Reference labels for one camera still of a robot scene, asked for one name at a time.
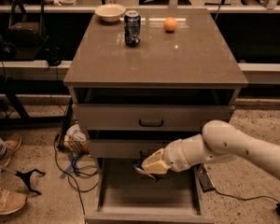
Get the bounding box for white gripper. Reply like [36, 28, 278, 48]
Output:
[141, 139, 187, 175]

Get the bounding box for blue rxbar blueberry wrapper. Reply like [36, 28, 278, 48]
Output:
[133, 164, 159, 181]

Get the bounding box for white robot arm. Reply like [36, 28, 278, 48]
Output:
[141, 120, 280, 180]

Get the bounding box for bottom grey drawer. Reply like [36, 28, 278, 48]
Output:
[85, 159, 215, 224]

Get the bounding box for grey drawer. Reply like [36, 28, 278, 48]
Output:
[85, 159, 215, 224]
[73, 104, 234, 132]
[87, 140, 167, 159]

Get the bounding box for top grey drawer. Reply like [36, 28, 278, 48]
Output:
[73, 104, 234, 132]

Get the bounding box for middle grey drawer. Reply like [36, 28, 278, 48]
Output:
[87, 140, 167, 159]

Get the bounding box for grey drawer cabinet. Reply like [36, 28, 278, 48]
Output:
[63, 7, 249, 224]

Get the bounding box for black floor plate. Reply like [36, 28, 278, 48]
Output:
[199, 173, 215, 192]

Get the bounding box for orange fruit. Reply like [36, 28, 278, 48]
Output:
[163, 18, 177, 32]

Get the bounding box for tan sneaker upper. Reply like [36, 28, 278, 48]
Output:
[0, 133, 22, 166]

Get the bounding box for tan sneaker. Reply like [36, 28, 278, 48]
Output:
[0, 189, 27, 216]
[0, 133, 22, 166]

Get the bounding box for black headphones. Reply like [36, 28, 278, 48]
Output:
[45, 47, 63, 66]

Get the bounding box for blue soda can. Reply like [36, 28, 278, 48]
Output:
[124, 10, 141, 47]

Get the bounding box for tan sneaker lower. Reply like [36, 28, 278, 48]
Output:
[0, 189, 27, 216]

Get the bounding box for white ceramic bowl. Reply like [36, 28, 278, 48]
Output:
[94, 4, 126, 22]

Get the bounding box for black bag on shelf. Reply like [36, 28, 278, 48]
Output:
[6, 0, 46, 47]

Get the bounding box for black cable on floor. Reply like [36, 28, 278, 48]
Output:
[53, 131, 100, 217]

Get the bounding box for black bracket on floor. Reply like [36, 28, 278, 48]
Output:
[15, 169, 46, 195]

